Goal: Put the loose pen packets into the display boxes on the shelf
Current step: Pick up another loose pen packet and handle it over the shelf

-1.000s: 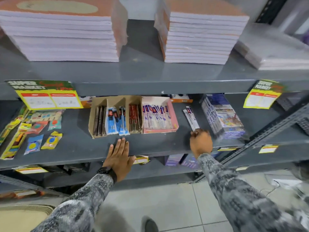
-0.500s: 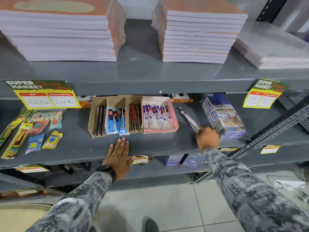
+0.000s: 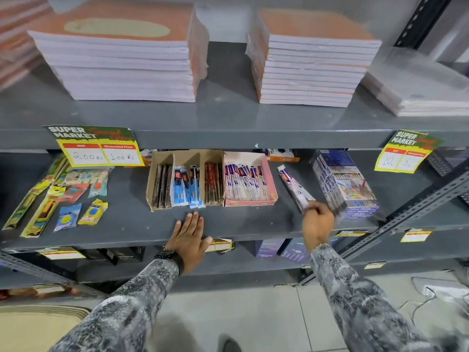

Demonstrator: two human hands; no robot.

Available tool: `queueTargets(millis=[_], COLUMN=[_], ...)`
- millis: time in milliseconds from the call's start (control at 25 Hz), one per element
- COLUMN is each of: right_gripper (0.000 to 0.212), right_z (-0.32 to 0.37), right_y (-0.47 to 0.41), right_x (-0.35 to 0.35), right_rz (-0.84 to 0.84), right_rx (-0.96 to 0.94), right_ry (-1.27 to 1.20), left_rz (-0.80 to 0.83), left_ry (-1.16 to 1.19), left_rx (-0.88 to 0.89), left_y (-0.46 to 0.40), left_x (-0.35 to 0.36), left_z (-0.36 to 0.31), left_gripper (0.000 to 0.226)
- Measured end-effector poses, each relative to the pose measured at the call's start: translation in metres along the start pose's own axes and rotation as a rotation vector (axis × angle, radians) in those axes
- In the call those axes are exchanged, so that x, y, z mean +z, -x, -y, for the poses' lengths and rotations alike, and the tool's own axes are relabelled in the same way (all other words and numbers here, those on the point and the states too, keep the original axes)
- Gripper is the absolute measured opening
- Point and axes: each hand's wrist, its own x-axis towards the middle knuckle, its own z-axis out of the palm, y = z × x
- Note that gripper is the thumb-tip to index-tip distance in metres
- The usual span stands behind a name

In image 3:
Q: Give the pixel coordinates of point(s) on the white purple pen packet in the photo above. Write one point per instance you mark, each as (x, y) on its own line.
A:
(295, 188)

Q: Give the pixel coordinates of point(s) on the bundle of blue pen packets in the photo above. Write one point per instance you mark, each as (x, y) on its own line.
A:
(188, 188)

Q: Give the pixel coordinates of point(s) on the person's left forearm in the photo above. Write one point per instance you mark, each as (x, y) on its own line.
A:
(124, 311)

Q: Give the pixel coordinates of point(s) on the yellow shelf price label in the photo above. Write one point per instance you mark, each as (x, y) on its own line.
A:
(416, 235)
(351, 233)
(220, 245)
(60, 253)

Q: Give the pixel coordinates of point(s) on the red stationery packet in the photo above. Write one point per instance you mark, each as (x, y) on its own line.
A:
(69, 192)

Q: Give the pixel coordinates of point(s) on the person's left hand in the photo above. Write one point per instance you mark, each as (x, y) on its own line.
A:
(187, 245)

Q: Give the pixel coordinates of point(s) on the large green yellow price sign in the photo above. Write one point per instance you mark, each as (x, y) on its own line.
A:
(99, 146)

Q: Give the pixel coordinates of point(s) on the black boxes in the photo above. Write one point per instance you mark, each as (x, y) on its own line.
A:
(117, 254)

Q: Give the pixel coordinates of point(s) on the person's left middle finger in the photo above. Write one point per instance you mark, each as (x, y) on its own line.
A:
(189, 221)

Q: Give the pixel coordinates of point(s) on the narrow stack of orange notebooks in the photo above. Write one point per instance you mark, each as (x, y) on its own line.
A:
(311, 69)

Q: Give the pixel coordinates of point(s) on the person's right fingers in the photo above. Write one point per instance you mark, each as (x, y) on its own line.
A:
(322, 209)

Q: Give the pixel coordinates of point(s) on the beige ribbed mat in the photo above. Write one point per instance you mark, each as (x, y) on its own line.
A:
(33, 329)

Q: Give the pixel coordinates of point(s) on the person's left thumb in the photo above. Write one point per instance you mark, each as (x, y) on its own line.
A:
(207, 240)

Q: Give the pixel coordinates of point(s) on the stack of plastic wrapped notebooks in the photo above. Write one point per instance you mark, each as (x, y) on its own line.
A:
(417, 87)

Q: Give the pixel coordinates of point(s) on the wide stack of orange notebooks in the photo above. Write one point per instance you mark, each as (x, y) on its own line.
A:
(121, 65)

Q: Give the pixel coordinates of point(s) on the purple box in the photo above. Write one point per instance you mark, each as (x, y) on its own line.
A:
(269, 248)
(295, 251)

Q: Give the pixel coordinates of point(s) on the small green yellow price sign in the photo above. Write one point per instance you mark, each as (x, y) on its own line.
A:
(401, 153)

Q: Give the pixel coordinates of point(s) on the person's black shoe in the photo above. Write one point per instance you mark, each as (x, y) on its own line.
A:
(229, 344)

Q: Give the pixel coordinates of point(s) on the bundle of black pens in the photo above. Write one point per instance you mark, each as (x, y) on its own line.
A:
(162, 186)

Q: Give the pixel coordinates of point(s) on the blue crayon box pack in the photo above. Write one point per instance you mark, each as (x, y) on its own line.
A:
(344, 183)

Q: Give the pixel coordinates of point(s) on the brown divided cardboard box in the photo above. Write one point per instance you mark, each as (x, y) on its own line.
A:
(185, 157)

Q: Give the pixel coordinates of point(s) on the stack of red striped notebooks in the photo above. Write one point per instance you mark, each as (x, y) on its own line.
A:
(18, 40)

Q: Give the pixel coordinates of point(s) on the grey metal shelf rack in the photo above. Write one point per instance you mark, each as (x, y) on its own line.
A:
(227, 132)

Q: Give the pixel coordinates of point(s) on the person's right forearm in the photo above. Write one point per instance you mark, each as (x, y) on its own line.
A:
(361, 307)

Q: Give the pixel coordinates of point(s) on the teal stationery packet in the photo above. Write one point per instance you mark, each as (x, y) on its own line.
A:
(99, 183)

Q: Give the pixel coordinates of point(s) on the black wristwatch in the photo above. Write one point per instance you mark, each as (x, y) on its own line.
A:
(170, 257)

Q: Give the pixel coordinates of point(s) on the row of white pen packets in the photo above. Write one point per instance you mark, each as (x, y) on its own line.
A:
(245, 183)

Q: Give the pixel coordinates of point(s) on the pink cardboard box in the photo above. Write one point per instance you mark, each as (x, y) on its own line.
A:
(269, 179)

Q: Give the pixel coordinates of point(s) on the person's right hand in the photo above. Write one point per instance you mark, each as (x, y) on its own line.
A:
(318, 227)

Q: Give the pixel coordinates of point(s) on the metal mesh basket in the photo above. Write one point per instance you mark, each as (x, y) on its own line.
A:
(439, 164)

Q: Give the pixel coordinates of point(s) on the blue eraser packet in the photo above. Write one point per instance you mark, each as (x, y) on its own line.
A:
(67, 217)

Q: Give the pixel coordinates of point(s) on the yellow eraser packet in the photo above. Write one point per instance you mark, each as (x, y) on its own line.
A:
(93, 212)

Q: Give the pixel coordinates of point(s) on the bundle of red pens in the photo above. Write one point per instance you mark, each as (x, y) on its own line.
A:
(213, 185)

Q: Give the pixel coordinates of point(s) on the long green yellow pencil pack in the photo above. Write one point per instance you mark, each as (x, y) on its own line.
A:
(31, 196)

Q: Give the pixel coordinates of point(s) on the orange white box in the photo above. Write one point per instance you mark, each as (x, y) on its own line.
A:
(280, 155)

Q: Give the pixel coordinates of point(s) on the short yellow pencil pack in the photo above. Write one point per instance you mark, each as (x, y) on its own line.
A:
(42, 216)

